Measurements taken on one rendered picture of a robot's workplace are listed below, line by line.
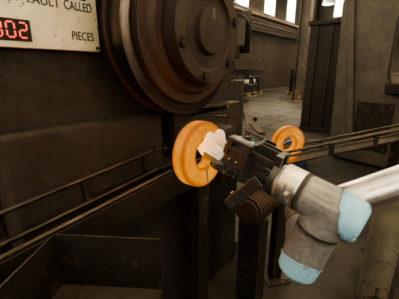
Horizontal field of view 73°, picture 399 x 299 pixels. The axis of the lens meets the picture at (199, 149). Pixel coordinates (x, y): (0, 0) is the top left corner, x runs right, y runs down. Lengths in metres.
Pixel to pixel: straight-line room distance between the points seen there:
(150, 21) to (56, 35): 0.23
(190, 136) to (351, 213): 0.33
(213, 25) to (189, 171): 0.42
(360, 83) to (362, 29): 0.54
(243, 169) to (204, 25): 0.41
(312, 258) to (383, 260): 0.92
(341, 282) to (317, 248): 1.13
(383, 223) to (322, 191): 0.88
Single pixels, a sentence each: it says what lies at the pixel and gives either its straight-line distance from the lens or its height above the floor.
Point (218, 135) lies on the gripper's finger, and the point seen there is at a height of 0.87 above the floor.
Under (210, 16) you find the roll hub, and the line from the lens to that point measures 0.80.
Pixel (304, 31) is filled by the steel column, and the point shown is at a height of 2.15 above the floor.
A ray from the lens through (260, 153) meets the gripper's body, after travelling 0.55.
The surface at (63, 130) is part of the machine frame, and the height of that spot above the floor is 0.87.
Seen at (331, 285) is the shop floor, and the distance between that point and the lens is 1.62.
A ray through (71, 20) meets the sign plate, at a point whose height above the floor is 1.13.
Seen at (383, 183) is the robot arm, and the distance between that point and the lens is 0.65.
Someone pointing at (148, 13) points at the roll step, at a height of 1.14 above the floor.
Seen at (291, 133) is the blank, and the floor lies 0.75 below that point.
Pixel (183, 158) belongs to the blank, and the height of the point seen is 0.83.
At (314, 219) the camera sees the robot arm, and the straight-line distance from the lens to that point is 0.51.
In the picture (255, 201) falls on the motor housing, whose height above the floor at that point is 0.52.
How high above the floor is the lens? 1.01
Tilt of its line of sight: 16 degrees down
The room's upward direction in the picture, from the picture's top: straight up
